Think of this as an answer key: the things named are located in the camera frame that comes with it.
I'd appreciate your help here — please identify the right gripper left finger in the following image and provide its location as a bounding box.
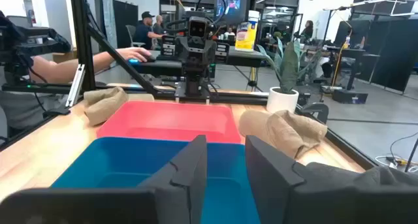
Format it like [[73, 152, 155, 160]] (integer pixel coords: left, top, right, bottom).
[[137, 135, 208, 224]]

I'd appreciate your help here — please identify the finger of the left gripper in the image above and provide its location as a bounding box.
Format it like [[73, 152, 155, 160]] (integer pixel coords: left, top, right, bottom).
[[201, 40, 216, 67], [178, 39, 193, 67]]

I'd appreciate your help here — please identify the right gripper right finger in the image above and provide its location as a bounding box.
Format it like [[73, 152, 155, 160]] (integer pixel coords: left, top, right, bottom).
[[244, 135, 306, 224]]

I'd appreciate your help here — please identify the person's forearm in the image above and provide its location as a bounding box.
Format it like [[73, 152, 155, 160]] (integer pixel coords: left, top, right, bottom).
[[29, 50, 122, 85]]

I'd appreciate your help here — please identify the person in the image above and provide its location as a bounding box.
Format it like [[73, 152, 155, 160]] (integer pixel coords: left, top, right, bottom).
[[299, 20, 315, 41], [0, 65, 68, 138], [152, 14, 166, 36], [223, 27, 236, 42], [133, 10, 165, 50]]

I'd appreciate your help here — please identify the black desk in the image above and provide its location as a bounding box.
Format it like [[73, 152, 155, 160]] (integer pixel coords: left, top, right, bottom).
[[130, 48, 266, 69]]

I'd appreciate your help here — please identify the black computer mouse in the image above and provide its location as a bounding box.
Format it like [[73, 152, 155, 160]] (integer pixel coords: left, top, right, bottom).
[[129, 55, 157, 65]]

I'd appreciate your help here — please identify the yellow wipes canister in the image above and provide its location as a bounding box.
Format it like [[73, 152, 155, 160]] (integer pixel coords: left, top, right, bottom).
[[234, 10, 260, 52]]

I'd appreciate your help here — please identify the person's hand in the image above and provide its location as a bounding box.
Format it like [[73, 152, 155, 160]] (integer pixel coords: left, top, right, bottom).
[[116, 46, 152, 63]]

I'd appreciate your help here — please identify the grey office chair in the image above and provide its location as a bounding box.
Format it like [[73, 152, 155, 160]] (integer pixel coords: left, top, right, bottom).
[[125, 24, 146, 48]]

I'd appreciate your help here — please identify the red translucent plastic bin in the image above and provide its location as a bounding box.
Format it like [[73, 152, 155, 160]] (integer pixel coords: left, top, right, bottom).
[[96, 100, 242, 145]]

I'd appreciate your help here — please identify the black curtain panel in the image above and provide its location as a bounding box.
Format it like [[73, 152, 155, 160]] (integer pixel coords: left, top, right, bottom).
[[112, 0, 140, 49]]

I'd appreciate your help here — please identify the blue plastic bin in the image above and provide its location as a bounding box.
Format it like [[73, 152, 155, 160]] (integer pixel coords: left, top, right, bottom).
[[50, 136, 262, 224]]

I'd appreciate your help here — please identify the green plant in white pot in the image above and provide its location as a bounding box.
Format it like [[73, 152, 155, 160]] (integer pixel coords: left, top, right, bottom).
[[256, 37, 323, 114]]

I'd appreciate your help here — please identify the black stand base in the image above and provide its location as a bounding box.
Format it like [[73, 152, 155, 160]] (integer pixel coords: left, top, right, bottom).
[[332, 88, 369, 104]]

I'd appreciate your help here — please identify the cardboard box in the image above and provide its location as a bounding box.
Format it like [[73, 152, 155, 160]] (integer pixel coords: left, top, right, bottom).
[[52, 49, 78, 64]]

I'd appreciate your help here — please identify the black bulky equipment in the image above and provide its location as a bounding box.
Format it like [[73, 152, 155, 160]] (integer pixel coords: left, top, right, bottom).
[[0, 10, 72, 84]]

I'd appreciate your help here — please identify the black partition panel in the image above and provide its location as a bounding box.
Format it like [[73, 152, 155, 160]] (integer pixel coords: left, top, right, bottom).
[[352, 18, 418, 93]]

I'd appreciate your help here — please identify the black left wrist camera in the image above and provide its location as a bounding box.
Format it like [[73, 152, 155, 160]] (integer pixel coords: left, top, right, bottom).
[[188, 16, 210, 39]]

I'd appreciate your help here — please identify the large wall screen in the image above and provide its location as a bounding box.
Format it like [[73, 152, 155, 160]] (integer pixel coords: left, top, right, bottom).
[[214, 0, 253, 26]]

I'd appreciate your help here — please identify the black aluminium rig frame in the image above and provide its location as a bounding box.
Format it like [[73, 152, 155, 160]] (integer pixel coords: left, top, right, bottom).
[[0, 0, 376, 169]]

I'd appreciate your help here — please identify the silver aluminium bracket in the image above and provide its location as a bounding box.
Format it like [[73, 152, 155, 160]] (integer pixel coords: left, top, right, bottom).
[[65, 63, 87, 108]]

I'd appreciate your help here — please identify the white cable bundle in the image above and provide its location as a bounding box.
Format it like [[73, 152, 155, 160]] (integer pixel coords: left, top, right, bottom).
[[374, 153, 418, 173]]

